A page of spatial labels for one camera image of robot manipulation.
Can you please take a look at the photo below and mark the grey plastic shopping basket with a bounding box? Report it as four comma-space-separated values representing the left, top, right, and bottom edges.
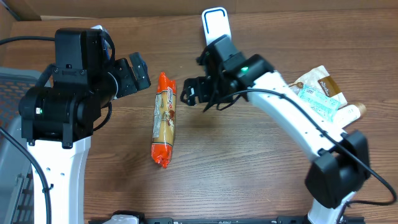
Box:
1, 67, 40, 223

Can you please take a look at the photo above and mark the teal snack wrapper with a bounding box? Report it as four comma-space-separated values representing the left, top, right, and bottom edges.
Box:
298, 85, 340, 122

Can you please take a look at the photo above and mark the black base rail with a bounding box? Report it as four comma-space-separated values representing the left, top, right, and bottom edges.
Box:
88, 210, 364, 224

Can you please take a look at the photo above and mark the brown Pantree snack pouch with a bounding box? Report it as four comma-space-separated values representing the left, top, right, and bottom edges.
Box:
289, 65, 348, 108

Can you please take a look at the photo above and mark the white barcode scanner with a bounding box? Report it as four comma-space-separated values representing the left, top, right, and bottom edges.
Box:
201, 7, 231, 45

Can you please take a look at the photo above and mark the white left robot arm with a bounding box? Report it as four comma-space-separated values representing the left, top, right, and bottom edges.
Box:
19, 26, 150, 223

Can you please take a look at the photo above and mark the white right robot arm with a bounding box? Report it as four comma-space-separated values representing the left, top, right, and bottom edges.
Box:
180, 34, 370, 223

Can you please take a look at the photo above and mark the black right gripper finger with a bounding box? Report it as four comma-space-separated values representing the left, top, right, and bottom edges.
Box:
183, 78, 197, 93
180, 91, 197, 106

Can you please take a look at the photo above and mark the orange biscuit packet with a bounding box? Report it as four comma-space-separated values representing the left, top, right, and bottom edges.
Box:
151, 72, 177, 168

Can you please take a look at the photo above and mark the white tube gold cap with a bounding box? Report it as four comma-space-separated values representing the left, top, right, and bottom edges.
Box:
333, 103, 367, 128

